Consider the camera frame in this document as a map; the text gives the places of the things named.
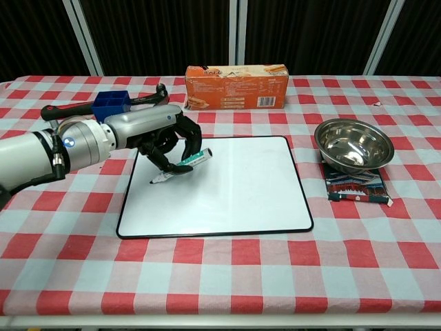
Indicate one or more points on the left silver and black robot hand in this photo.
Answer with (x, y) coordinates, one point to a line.
(144, 125)

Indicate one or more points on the green whiteboard marker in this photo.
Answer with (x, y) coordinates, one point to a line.
(193, 161)

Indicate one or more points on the red and white checked tablecloth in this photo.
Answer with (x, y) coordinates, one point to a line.
(220, 269)

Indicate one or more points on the blue plastic compartment holder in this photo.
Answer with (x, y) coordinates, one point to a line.
(112, 102)

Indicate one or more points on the red and black claw hammer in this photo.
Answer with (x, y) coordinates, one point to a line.
(69, 110)

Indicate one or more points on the orange snack box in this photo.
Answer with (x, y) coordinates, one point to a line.
(237, 90)

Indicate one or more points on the stainless steel bowl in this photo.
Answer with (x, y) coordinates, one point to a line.
(353, 145)

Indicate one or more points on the dark printed snack packet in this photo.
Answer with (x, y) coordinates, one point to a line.
(355, 188)

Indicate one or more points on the white metal frame post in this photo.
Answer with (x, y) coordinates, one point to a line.
(87, 38)
(383, 38)
(237, 34)

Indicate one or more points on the white board with black frame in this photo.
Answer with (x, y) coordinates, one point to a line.
(234, 193)

